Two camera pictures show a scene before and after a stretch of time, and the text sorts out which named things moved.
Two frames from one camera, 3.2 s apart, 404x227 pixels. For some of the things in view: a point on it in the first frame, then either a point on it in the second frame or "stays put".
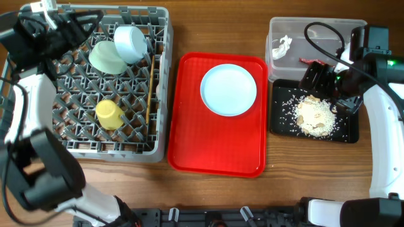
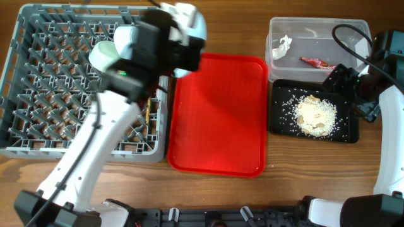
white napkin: [280, 52] stays put
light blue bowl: [130, 44] stays put
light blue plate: [228, 89] → [189, 23]
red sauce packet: [310, 61] stays put
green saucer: [104, 58] stays put
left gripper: [74, 33] → [192, 50]
